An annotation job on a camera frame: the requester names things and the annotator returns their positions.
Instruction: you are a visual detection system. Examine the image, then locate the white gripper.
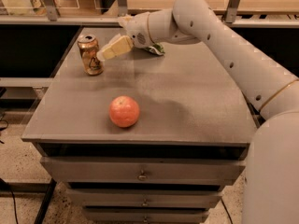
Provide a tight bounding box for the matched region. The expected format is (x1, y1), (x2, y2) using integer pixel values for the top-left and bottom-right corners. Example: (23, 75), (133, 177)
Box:
(96, 12), (153, 62)

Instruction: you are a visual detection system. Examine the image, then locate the orange soda can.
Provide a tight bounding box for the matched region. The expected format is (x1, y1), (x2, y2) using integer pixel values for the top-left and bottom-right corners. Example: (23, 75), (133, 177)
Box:
(78, 35), (104, 76)

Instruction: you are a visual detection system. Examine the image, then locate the red apple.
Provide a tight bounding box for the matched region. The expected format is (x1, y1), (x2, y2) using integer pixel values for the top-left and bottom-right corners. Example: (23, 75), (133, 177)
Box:
(109, 96), (140, 128)

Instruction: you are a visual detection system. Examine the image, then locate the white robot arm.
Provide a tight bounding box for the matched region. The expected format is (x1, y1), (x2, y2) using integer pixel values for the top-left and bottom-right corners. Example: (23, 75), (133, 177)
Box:
(97, 0), (299, 224)

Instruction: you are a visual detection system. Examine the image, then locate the green chip bag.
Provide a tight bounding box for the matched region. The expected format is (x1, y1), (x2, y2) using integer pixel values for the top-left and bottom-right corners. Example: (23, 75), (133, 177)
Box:
(145, 43), (164, 56)

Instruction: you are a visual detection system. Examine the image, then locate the grey drawer cabinet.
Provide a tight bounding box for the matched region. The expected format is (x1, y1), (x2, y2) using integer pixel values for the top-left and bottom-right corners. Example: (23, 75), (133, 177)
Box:
(21, 26), (258, 224)

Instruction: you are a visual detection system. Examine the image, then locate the top drawer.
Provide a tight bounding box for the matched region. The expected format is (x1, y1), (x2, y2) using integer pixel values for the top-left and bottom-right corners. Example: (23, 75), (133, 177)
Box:
(40, 157), (245, 186)

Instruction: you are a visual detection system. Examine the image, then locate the drawer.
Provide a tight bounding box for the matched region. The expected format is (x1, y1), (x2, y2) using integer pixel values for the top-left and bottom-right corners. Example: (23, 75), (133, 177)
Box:
(66, 189), (221, 209)
(40, 157), (245, 186)
(82, 208), (208, 224)

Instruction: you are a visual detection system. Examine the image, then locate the middle drawer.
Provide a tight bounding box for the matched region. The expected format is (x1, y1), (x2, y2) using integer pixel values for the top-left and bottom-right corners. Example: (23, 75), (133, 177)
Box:
(66, 189), (221, 209)

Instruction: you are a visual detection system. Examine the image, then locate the bottom drawer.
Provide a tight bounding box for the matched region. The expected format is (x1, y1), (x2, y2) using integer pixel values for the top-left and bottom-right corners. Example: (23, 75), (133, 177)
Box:
(82, 208), (208, 224)

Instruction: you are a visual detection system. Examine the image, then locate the metal railing frame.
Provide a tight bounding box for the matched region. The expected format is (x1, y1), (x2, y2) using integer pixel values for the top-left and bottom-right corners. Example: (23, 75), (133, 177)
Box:
(0, 0), (299, 27)

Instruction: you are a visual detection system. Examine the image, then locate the black cable left floor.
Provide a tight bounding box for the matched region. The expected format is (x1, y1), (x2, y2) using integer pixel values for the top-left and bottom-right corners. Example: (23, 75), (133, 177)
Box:
(0, 177), (21, 224)

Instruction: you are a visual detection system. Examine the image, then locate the black cable under cabinet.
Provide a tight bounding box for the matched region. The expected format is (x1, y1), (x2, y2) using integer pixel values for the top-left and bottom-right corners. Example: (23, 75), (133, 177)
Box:
(220, 198), (234, 224)

